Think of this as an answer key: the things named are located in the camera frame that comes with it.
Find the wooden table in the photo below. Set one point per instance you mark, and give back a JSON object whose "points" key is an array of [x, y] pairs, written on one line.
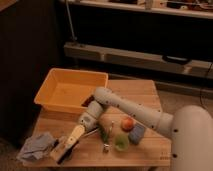
{"points": [[153, 150]]}

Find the grey metal shelf rail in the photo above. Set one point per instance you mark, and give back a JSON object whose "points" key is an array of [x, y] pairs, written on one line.
{"points": [[136, 59]]}

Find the vertical metal pole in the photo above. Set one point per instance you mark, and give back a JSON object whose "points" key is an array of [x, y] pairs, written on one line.
{"points": [[73, 37]]}

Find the blue sponge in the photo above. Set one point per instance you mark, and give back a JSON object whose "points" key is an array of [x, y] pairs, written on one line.
{"points": [[136, 134]]}

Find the red apple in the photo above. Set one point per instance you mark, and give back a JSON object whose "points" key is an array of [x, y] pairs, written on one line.
{"points": [[127, 124]]}

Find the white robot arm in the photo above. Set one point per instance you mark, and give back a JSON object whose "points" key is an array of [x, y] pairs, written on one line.
{"points": [[190, 129]]}

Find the yellow plastic bin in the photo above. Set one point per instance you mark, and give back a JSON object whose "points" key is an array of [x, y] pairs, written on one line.
{"points": [[66, 90]]}

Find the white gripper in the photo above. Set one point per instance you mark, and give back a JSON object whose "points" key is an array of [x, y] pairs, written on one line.
{"points": [[87, 122]]}

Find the grey crumpled cloth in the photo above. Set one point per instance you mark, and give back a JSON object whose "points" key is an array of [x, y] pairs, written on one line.
{"points": [[35, 147]]}

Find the green plastic cup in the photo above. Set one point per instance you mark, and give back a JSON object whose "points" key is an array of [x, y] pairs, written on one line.
{"points": [[121, 142]]}

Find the green chili pepper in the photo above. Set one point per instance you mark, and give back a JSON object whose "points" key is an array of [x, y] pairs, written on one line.
{"points": [[103, 134]]}

